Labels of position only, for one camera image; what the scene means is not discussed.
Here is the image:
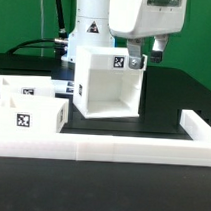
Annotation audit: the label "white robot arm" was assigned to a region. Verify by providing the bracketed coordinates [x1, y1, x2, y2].
[62, 0, 187, 69]

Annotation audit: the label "white marker sheet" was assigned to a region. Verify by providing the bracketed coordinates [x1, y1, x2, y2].
[52, 80, 74, 95]

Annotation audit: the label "white drawer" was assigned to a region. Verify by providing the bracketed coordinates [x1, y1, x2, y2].
[0, 94, 69, 133]
[0, 75, 55, 98]

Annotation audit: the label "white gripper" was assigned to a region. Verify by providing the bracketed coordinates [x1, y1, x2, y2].
[109, 0, 187, 69]

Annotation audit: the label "black cables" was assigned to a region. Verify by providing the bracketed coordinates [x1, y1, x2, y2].
[5, 0, 71, 57]

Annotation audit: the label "white front drawer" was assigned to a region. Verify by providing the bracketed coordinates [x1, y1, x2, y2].
[0, 94, 69, 133]

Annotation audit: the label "white thin cable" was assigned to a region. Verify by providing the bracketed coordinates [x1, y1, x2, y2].
[37, 0, 47, 40]

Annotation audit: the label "white L-shaped fence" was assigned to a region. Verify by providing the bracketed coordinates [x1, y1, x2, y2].
[0, 110, 211, 167]

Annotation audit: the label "white rear drawer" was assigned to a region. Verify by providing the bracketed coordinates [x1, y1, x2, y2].
[0, 75, 55, 98]

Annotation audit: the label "white drawer cabinet box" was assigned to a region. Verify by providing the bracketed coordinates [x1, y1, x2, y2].
[73, 46, 146, 119]

